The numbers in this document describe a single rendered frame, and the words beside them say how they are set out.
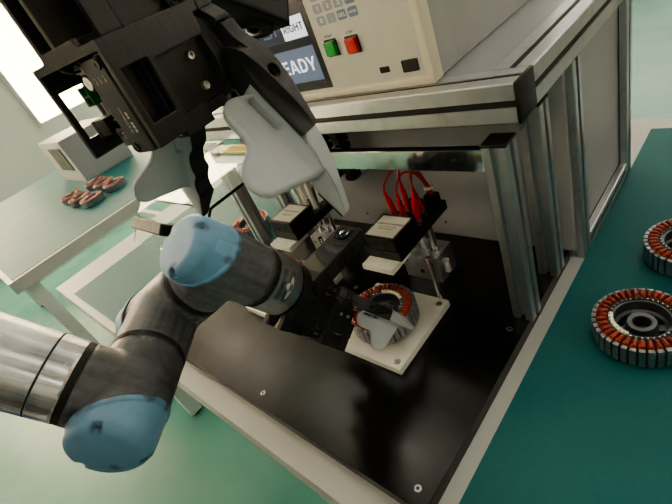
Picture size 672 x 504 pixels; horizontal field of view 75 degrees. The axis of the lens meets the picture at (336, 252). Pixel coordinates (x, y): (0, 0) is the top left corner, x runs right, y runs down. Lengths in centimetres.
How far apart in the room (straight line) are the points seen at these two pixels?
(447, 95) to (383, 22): 12
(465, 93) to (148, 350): 43
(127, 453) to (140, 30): 33
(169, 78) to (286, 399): 56
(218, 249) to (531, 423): 43
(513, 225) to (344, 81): 31
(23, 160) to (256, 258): 481
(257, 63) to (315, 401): 54
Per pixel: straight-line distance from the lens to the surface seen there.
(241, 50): 26
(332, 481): 65
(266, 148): 25
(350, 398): 67
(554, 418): 63
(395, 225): 69
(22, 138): 523
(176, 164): 34
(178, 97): 25
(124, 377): 44
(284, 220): 84
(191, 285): 46
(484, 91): 53
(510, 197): 56
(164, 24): 25
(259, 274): 48
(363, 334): 69
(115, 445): 43
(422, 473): 59
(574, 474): 60
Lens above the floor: 128
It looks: 32 degrees down
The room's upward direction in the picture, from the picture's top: 25 degrees counter-clockwise
